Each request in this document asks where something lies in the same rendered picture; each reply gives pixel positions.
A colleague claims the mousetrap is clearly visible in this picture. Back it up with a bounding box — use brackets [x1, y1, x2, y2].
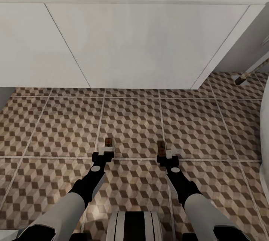
[157, 140, 166, 157]
[105, 137, 112, 147]

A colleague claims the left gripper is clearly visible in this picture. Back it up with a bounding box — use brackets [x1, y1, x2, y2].
[92, 152, 114, 164]

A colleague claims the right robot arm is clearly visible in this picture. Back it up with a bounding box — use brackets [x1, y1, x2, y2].
[157, 149, 251, 241]

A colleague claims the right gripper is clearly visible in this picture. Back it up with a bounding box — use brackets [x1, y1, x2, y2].
[157, 155, 179, 167]

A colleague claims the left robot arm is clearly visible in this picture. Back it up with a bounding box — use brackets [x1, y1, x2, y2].
[13, 146, 115, 241]

